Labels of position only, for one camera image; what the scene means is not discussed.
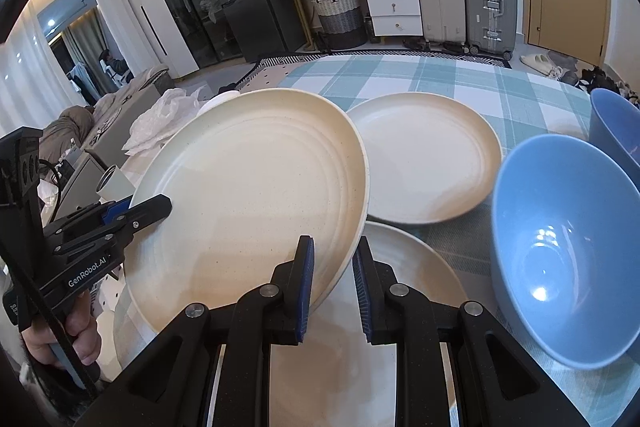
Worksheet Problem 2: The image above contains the white drawer unit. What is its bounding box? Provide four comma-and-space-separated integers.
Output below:
362, 0, 423, 38

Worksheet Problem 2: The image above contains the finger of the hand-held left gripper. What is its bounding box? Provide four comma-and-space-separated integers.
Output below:
80, 199, 133, 228
44, 194, 173, 255

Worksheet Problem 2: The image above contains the person's left hand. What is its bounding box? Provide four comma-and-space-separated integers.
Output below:
20, 289, 100, 368

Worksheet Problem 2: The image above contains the grey white woven basket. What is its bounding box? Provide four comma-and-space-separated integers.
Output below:
311, 0, 368, 50

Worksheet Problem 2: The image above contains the white paper cup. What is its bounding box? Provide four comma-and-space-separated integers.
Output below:
96, 164, 135, 202

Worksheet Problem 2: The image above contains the blue bowl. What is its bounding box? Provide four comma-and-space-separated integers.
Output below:
491, 134, 640, 370
589, 88, 640, 188

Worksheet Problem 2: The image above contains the grey curtain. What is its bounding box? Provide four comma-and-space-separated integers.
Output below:
65, 9, 113, 105

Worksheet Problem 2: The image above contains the silver suitcase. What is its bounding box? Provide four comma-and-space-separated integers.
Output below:
460, 0, 518, 60

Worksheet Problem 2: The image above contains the brown grey blanket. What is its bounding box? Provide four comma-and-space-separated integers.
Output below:
42, 104, 96, 152

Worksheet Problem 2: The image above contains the pile of assorted shoes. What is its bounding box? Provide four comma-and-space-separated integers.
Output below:
545, 49, 640, 108

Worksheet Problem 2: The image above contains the green checked tablecloth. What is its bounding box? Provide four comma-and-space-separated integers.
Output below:
112, 54, 640, 427

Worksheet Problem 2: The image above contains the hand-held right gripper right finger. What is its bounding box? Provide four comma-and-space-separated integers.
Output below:
351, 239, 591, 427

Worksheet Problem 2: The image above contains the striped black white rug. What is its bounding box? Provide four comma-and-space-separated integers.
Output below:
235, 52, 513, 92

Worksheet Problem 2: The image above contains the white sheer curtain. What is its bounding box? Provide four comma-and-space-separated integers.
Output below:
0, 0, 131, 142

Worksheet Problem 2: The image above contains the white tall cabinet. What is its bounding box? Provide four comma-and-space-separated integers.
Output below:
117, 0, 201, 80

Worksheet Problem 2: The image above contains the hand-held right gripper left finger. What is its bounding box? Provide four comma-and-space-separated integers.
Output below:
97, 234, 316, 427

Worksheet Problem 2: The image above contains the white plastic bag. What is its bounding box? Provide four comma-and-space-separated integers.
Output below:
122, 87, 211, 155

